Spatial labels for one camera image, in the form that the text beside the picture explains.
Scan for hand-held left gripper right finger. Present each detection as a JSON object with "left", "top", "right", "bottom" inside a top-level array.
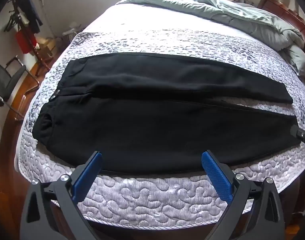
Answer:
[{"left": 201, "top": 150, "right": 285, "bottom": 240}]

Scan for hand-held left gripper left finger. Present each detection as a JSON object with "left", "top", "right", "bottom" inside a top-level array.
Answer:
[{"left": 20, "top": 151, "right": 103, "bottom": 240}]

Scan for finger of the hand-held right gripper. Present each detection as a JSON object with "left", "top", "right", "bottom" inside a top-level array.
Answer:
[{"left": 290, "top": 125, "right": 305, "bottom": 147}]

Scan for black pants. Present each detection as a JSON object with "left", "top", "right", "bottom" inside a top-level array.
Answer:
[{"left": 33, "top": 52, "right": 304, "bottom": 174}]

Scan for wooden headboard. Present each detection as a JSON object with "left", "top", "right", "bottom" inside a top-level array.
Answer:
[{"left": 257, "top": 0, "right": 305, "bottom": 65}]

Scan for black office chair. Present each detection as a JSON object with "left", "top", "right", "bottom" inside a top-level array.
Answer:
[{"left": 0, "top": 56, "right": 40, "bottom": 122}]

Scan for cardboard box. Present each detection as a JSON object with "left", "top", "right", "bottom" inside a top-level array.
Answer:
[{"left": 36, "top": 38, "right": 56, "bottom": 58}]

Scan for grey duvet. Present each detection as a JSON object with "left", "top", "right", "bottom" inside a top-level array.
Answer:
[{"left": 116, "top": 0, "right": 305, "bottom": 83}]

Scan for wooden coat rack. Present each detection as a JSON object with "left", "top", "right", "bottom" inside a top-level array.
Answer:
[{"left": 4, "top": 0, "right": 53, "bottom": 77}]

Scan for grey quilted bed cover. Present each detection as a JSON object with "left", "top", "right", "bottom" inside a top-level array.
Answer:
[{"left": 15, "top": 0, "right": 305, "bottom": 224}]

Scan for dark hanging clothes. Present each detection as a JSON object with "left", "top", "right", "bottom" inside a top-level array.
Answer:
[{"left": 17, "top": 0, "right": 43, "bottom": 33}]

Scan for dark wire basket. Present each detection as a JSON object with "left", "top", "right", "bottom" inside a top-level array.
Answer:
[{"left": 61, "top": 29, "right": 83, "bottom": 48}]

